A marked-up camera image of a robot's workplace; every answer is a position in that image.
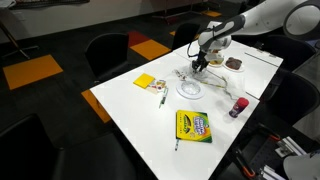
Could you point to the black chair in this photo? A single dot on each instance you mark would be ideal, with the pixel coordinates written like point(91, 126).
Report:
point(185, 34)
point(107, 56)
point(295, 98)

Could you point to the crayola marker box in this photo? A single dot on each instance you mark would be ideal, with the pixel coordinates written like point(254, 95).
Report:
point(193, 126)

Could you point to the black chair back centre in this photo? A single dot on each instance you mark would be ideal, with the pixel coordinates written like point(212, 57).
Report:
point(185, 34)

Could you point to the green marker pen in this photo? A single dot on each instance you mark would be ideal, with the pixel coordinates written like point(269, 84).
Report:
point(164, 97)

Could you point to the plate of yellow pastries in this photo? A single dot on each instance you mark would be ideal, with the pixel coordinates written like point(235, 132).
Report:
point(216, 62)

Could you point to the yellow sticky note pad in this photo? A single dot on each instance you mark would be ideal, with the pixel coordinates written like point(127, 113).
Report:
point(143, 80)

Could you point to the red lidded jar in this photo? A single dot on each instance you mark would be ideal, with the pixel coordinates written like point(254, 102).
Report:
point(238, 107)

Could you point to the small piece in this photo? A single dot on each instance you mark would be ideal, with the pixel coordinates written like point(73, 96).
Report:
point(180, 75)

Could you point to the black chair foreground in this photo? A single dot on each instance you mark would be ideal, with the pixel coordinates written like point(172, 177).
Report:
point(27, 153)

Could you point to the black orange tool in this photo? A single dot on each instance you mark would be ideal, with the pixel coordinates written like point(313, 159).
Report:
point(245, 168)

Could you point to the black chair right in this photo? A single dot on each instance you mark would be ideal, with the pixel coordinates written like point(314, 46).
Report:
point(295, 98)

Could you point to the crumpled white tissue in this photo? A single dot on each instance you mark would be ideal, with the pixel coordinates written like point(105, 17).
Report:
point(234, 86)

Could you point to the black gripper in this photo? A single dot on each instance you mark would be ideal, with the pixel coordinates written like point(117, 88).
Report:
point(199, 62)

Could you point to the cut glass bowl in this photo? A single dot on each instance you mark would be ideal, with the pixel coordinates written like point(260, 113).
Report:
point(197, 74)

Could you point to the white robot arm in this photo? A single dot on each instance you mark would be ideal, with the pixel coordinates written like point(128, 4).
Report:
point(300, 20)

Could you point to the white plate with glass lid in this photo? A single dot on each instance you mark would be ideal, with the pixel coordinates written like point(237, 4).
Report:
point(190, 90)

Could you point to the yellow pencil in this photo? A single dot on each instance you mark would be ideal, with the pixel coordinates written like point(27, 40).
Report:
point(214, 85)

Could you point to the plate of brown pastry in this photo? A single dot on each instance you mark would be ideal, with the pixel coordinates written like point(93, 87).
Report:
point(234, 64)

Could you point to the black chair left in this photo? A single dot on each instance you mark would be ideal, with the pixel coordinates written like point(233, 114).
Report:
point(107, 56)

